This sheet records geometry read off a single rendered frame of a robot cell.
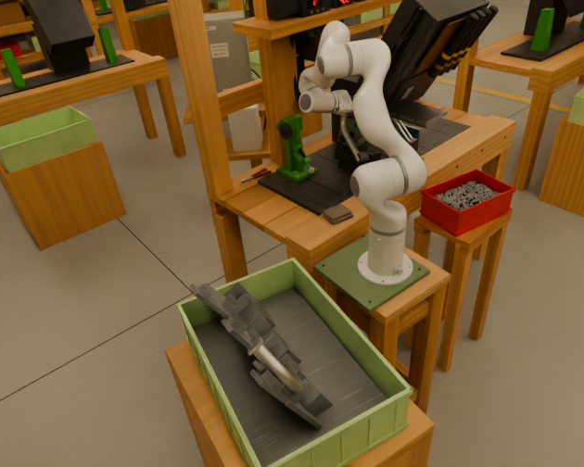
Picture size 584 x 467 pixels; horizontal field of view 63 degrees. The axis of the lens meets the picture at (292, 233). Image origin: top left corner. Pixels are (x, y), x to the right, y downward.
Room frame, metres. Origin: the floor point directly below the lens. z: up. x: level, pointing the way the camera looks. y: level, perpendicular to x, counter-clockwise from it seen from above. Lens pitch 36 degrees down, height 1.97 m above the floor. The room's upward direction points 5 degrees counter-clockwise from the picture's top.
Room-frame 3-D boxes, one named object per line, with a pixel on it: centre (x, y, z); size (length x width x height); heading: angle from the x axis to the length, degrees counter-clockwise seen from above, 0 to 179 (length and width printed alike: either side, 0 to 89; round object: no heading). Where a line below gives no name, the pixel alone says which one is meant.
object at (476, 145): (1.88, -0.60, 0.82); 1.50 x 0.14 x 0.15; 129
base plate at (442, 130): (2.10, -0.42, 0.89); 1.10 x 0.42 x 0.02; 129
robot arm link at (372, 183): (1.24, -0.28, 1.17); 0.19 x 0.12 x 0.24; 105
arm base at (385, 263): (1.26, -0.31, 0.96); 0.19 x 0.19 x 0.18
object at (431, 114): (2.07, -0.55, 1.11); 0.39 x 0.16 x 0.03; 39
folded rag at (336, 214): (1.55, -0.19, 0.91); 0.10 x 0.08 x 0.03; 116
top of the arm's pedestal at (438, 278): (1.26, -0.32, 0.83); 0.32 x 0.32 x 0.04; 34
